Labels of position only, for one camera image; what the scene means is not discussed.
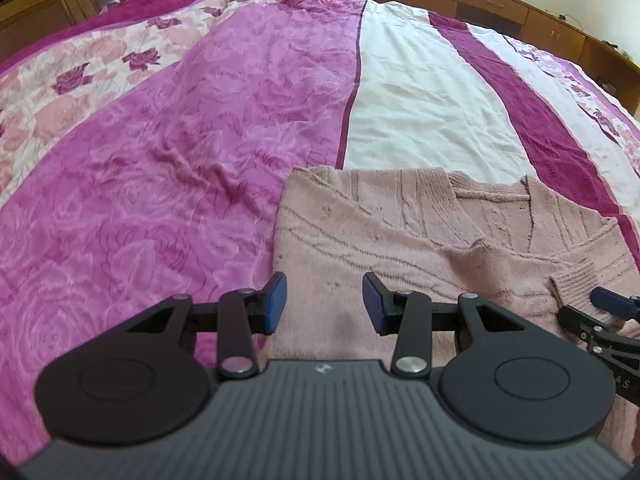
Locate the purple floral bedspread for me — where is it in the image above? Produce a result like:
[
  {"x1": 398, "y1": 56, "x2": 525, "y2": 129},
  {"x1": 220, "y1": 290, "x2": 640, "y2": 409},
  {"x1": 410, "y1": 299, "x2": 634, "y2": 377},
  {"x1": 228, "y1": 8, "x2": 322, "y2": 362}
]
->
[{"x1": 1, "y1": 0, "x2": 639, "y2": 463}]

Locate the pink knitted cardigan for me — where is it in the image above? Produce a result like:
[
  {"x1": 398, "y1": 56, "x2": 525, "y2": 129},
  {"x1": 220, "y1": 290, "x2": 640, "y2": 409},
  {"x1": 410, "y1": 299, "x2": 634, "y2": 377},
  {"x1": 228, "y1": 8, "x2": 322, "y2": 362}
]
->
[{"x1": 259, "y1": 167, "x2": 640, "y2": 463}]

